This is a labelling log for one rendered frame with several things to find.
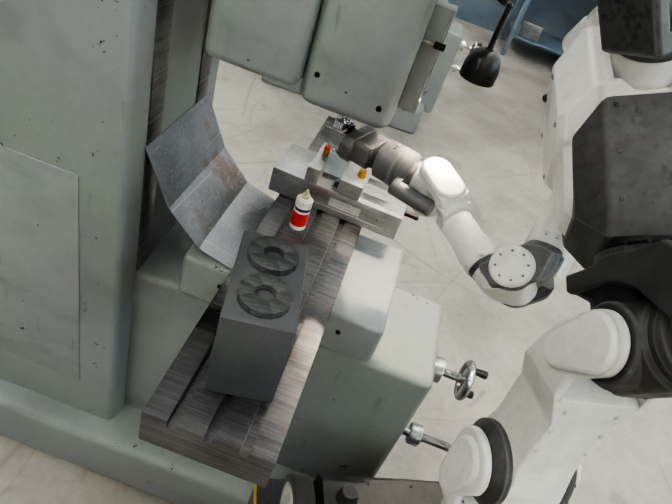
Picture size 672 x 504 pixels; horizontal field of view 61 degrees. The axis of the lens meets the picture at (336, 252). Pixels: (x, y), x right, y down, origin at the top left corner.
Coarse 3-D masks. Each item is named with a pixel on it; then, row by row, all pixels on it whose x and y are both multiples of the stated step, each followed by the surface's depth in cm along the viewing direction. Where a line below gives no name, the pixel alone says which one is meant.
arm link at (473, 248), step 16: (448, 224) 108; (464, 224) 107; (448, 240) 109; (464, 240) 106; (480, 240) 104; (464, 256) 105; (480, 256) 103; (480, 272) 102; (480, 288) 105; (496, 288) 100; (512, 288) 97; (528, 288) 98; (512, 304) 105
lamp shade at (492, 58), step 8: (480, 48) 108; (472, 56) 108; (480, 56) 107; (488, 56) 107; (496, 56) 108; (464, 64) 110; (472, 64) 108; (480, 64) 107; (488, 64) 107; (496, 64) 108; (464, 72) 110; (472, 72) 108; (480, 72) 108; (488, 72) 108; (496, 72) 109; (472, 80) 109; (480, 80) 109; (488, 80) 109
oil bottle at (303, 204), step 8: (304, 192) 134; (296, 200) 133; (304, 200) 132; (312, 200) 134; (296, 208) 134; (304, 208) 133; (296, 216) 135; (304, 216) 135; (296, 224) 136; (304, 224) 137
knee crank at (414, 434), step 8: (416, 424) 153; (408, 432) 153; (416, 432) 151; (408, 440) 152; (416, 440) 151; (424, 440) 153; (432, 440) 153; (440, 440) 153; (440, 448) 153; (448, 448) 153
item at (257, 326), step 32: (256, 256) 96; (288, 256) 98; (256, 288) 91; (288, 288) 92; (224, 320) 86; (256, 320) 87; (288, 320) 89; (224, 352) 91; (256, 352) 90; (288, 352) 90; (224, 384) 96; (256, 384) 95
